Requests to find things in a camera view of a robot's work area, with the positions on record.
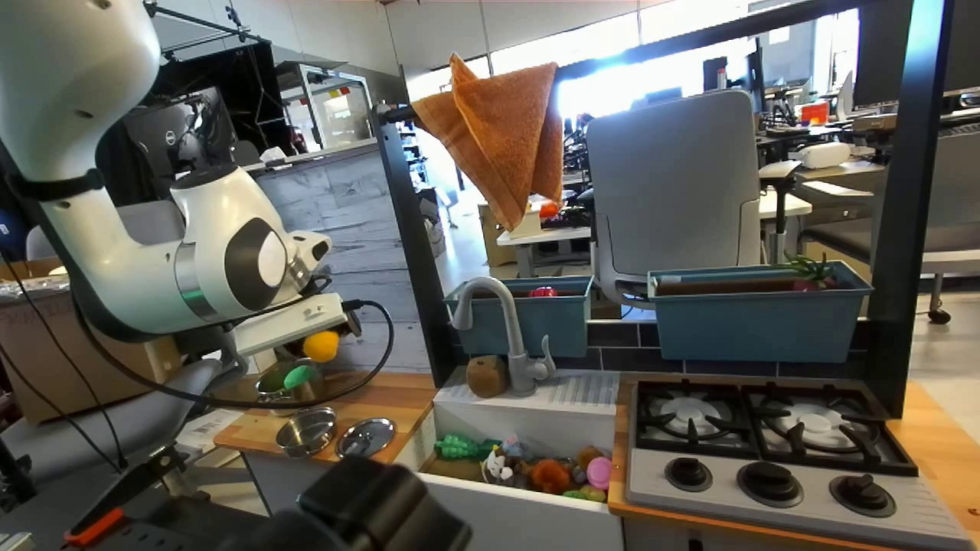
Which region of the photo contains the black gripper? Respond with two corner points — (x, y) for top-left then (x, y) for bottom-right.
(229, 293), (345, 356)

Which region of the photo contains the small steel pot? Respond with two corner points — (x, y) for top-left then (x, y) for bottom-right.
(275, 407), (335, 457)

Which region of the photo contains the orange towel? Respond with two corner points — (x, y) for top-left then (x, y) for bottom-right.
(414, 58), (563, 230)

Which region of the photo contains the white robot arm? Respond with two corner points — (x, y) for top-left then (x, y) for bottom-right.
(0, 0), (345, 356)

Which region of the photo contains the large steel pot with toys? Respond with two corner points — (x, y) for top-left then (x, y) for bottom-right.
(255, 360), (322, 413)

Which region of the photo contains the steel pot lid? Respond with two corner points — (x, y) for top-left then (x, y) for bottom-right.
(335, 417), (394, 457)

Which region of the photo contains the grey wood backsplash panel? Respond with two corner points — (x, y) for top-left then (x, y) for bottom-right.
(256, 142), (428, 369)

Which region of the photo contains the green toy in sink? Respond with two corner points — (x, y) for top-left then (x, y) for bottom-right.
(433, 434), (495, 460)

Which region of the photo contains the grey faucet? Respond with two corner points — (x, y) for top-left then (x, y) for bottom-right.
(447, 272), (559, 396)

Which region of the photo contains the left teal planter box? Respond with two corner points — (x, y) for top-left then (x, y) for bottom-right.
(460, 277), (592, 359)

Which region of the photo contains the teal planter box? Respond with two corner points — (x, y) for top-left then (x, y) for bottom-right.
(645, 264), (868, 363)
(460, 277), (592, 359)

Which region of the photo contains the white sink basin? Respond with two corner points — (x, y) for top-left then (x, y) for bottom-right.
(394, 369), (622, 551)

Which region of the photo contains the cardboard box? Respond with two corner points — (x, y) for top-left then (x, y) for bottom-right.
(0, 261), (184, 422)

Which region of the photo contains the grey office chair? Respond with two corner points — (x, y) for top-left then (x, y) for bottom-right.
(4, 344), (227, 484)

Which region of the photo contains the pink toy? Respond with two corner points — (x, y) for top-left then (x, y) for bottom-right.
(584, 457), (611, 488)

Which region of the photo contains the white chair back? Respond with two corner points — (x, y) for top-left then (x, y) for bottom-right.
(586, 87), (761, 303)

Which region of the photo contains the right teal planter box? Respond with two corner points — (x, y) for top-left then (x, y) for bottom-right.
(645, 264), (868, 363)

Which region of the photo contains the toy stove top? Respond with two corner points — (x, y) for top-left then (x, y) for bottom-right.
(623, 379), (972, 551)

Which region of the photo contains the black camera mount foreground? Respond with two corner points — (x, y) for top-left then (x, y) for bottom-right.
(59, 453), (474, 551)

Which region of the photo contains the black frame rod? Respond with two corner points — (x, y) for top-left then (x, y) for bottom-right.
(376, 0), (956, 413)

